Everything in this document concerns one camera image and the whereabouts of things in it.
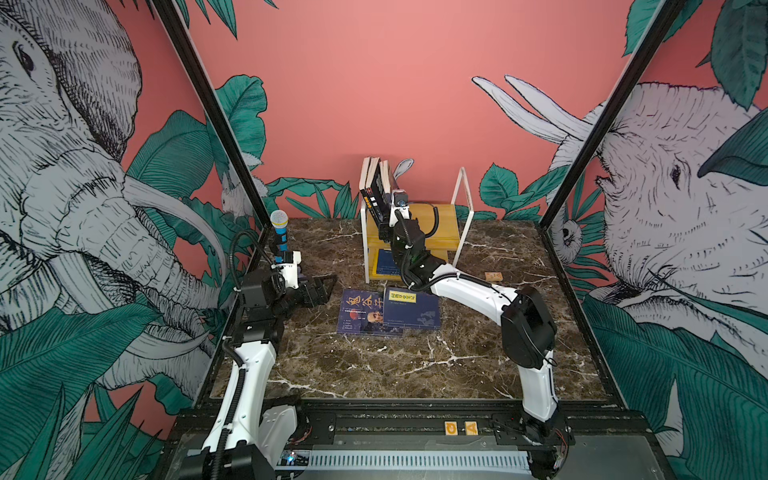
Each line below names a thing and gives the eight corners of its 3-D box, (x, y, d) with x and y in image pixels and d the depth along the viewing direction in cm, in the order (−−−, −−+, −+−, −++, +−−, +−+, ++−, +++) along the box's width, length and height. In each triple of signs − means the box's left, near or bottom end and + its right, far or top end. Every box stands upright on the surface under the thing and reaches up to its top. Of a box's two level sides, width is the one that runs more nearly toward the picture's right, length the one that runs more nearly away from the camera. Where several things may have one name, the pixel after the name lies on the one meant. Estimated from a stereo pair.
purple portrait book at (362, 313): (337, 335, 92) (336, 331, 90) (343, 293, 102) (342, 289, 99) (402, 335, 92) (402, 332, 90) (401, 293, 102) (401, 289, 100)
